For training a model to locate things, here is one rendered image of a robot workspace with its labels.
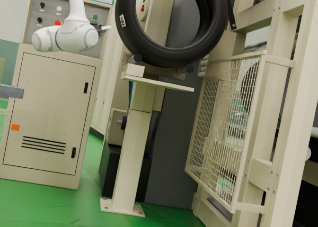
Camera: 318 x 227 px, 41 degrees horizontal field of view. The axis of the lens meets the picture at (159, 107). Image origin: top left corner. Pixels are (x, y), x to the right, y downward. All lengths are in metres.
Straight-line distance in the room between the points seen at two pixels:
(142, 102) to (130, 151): 0.31
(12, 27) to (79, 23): 9.48
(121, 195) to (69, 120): 0.64
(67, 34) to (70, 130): 1.28
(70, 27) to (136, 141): 1.08
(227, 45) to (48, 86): 1.19
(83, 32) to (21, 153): 1.45
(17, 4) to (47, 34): 9.45
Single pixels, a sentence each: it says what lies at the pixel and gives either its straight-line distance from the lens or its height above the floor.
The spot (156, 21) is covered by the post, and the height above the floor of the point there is 1.17.
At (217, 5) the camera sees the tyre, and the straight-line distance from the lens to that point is 2.30.
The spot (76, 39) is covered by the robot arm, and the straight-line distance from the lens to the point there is 1.70.
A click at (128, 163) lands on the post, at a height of 0.29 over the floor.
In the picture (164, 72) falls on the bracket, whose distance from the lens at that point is 2.58.
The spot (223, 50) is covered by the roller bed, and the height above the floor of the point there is 1.07.
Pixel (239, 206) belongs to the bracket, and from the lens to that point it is 1.89.
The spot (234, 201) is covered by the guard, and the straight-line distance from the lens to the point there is 1.86.
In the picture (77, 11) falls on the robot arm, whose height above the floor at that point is 0.99.
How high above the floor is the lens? 0.71
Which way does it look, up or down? 1 degrees down
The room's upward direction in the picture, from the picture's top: 11 degrees clockwise
